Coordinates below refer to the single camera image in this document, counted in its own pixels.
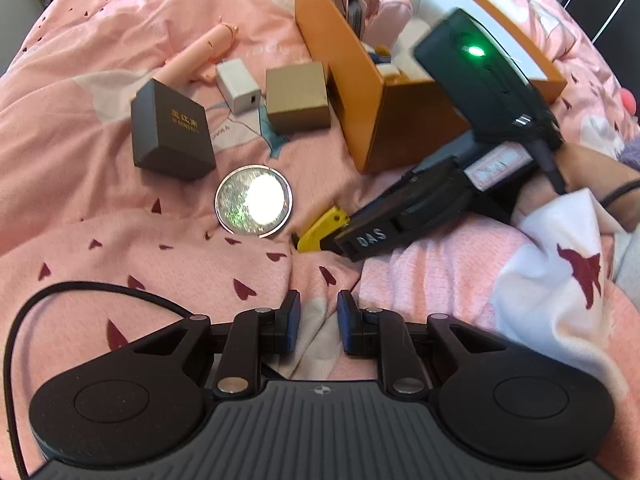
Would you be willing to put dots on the round glitter mirror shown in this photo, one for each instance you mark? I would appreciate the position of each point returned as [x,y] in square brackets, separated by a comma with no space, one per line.
[250,200]

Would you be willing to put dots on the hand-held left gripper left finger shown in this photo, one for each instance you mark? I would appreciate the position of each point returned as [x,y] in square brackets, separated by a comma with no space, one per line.
[292,321]

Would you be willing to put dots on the pink plush toy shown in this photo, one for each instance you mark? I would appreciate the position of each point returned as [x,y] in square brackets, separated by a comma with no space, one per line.
[631,101]

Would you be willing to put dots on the black gift box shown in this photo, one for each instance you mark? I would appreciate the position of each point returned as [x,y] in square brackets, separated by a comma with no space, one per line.
[170,130]

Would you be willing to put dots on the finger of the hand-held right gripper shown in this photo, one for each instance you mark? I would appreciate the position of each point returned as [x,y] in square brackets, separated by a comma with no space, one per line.
[400,202]

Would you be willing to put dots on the pink selfie stick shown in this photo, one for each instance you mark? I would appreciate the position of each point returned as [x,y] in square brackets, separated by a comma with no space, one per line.
[195,57]

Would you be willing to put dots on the brown cardboard gift box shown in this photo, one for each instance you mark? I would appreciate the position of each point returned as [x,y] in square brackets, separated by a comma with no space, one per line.
[297,97]

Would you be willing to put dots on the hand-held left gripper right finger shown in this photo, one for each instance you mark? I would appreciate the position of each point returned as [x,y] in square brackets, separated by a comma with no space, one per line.
[346,321]

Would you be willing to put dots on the orange cardboard box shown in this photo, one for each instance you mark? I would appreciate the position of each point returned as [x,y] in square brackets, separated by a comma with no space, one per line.
[400,120]

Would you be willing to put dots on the brown photo card box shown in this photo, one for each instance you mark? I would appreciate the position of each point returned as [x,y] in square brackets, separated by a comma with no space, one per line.
[357,17]

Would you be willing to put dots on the person's right forearm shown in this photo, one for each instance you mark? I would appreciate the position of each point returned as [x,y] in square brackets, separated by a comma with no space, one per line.
[590,167]

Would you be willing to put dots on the yellow utility knife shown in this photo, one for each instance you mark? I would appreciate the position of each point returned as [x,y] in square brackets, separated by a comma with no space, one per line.
[320,227]

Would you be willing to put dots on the plush dog with navy hat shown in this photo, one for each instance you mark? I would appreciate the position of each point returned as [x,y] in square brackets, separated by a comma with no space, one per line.
[380,52]

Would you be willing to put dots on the pink printed blanket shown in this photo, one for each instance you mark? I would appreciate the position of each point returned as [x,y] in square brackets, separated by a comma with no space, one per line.
[125,240]

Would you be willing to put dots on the white charger block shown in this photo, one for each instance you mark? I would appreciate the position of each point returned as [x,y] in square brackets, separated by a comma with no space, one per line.
[237,85]

